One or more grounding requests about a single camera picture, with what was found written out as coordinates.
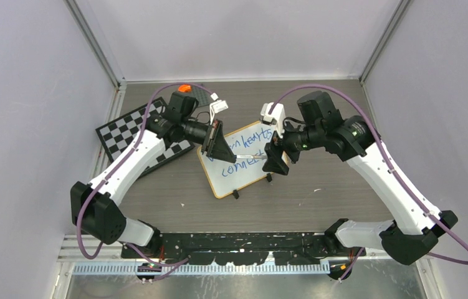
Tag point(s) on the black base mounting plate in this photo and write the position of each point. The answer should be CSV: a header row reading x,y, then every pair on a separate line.
x,y
287,248

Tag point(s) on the grey studded baseplate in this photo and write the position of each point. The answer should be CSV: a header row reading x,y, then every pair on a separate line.
x,y
201,95

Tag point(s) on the orange curved block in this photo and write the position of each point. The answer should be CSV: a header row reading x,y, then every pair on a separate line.
x,y
185,88

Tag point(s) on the white marker pen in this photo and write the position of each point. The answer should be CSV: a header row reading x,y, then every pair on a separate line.
x,y
242,156

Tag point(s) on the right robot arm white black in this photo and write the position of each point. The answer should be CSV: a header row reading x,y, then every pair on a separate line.
x,y
417,224

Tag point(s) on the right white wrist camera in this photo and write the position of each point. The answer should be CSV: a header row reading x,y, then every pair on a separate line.
x,y
274,116

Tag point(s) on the black white checkerboard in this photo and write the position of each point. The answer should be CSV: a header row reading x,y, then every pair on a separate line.
x,y
117,134

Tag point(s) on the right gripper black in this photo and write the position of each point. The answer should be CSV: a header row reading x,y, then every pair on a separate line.
x,y
274,161

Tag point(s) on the aluminium frame rail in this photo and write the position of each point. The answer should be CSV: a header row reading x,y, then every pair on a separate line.
x,y
85,27

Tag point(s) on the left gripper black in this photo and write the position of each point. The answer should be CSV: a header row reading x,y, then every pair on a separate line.
x,y
215,145

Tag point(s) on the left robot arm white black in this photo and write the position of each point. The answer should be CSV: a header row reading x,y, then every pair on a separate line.
x,y
95,205

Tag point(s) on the yellow framed whiteboard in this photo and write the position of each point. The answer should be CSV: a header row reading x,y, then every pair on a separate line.
x,y
226,178

